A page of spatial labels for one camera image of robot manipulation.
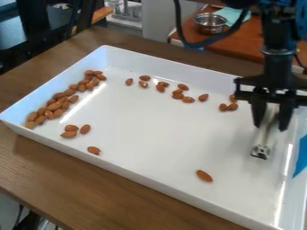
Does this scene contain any white tray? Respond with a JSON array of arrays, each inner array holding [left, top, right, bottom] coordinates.
[[0, 44, 307, 230]]

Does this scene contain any teal cloth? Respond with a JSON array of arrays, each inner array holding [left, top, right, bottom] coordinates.
[[212, 6, 253, 28]]

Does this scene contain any silver bar tool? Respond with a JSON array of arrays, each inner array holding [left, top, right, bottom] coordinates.
[[249, 105, 281, 161]]

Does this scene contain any pile of brown bits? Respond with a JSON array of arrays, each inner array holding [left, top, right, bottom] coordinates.
[[123, 75, 210, 104], [58, 123, 92, 139], [23, 69, 109, 130], [216, 93, 241, 112]]

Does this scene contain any silver pot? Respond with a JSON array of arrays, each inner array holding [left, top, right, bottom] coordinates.
[[193, 13, 230, 36]]

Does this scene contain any black cable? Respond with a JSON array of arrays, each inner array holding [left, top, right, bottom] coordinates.
[[172, 0, 251, 50]]

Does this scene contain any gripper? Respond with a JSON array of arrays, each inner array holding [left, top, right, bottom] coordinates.
[[232, 44, 307, 132]]

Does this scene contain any wooden side table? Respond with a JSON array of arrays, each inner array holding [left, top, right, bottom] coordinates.
[[166, 4, 307, 68]]

